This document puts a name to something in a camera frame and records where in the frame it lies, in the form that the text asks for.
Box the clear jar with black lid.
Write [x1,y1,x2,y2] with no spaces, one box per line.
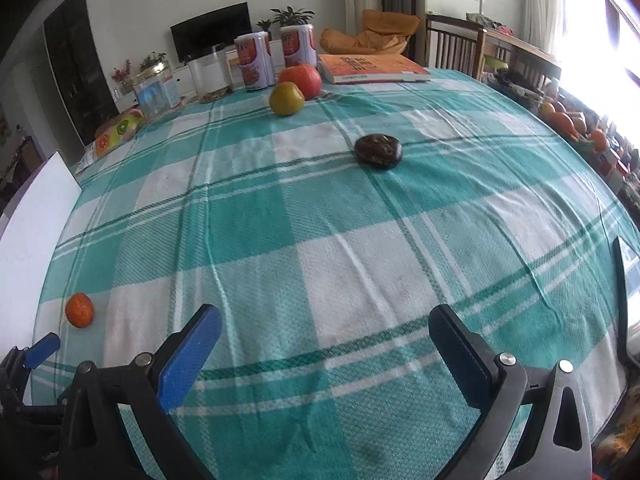
[188,49,235,104]

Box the black smartphone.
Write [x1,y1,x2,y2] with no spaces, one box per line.
[612,236,640,377]

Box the black basket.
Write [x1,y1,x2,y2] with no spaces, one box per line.
[491,66,544,107]

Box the dark brown fruit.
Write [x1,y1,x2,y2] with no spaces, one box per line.
[354,133,404,171]

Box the white tv cabinet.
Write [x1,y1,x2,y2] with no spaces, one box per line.
[114,42,283,107]

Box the glass jar with blue contents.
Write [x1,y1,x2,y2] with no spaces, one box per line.
[131,64,180,122]

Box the green plant in white pot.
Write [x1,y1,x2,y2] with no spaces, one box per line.
[139,51,168,73]

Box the white curtain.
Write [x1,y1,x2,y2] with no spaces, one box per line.
[517,0,566,58]

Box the red printed tin can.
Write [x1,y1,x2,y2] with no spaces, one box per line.
[279,23,318,69]
[233,31,276,92]

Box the green checked tablecloth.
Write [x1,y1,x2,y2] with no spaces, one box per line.
[30,66,640,480]

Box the dark wooden slatted chair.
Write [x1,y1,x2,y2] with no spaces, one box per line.
[424,13,489,82]

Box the floral cloth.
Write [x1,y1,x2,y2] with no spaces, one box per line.
[591,395,640,480]

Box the orange lounge chair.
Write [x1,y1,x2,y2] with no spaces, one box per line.
[320,8,422,56]

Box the long orange fruit in bowl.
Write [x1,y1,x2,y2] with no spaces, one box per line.
[551,111,579,141]

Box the dark wall cabinet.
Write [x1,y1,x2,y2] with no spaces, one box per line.
[42,0,121,147]

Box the fruit-printed packet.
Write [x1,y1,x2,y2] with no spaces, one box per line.
[75,109,147,172]

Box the yellow-green apple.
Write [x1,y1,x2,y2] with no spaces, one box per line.
[268,81,306,118]

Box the wooden desk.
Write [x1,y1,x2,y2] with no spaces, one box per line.
[477,25,563,86]

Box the black television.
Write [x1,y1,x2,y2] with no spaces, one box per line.
[169,2,253,62]

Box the clutter pile on desk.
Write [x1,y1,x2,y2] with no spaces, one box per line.
[465,11,516,36]

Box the glass fruit bowl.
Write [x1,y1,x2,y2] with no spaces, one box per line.
[536,99,618,163]

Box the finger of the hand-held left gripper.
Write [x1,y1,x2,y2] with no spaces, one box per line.
[0,333,62,408]

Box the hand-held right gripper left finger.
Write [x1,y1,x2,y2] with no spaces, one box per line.
[59,304,223,480]

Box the large green potted plant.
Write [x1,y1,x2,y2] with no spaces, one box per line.
[269,6,316,29]

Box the red flower plant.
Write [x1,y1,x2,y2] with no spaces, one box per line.
[110,58,132,87]

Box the small tangerine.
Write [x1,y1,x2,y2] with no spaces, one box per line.
[65,292,96,330]

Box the orange book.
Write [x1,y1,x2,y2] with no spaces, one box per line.
[317,53,432,85]

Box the red round fruit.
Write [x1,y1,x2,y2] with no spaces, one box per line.
[278,63,323,101]

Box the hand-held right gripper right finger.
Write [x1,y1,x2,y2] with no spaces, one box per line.
[429,304,594,480]

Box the white cardboard box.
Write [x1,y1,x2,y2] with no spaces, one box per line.
[0,151,84,357]

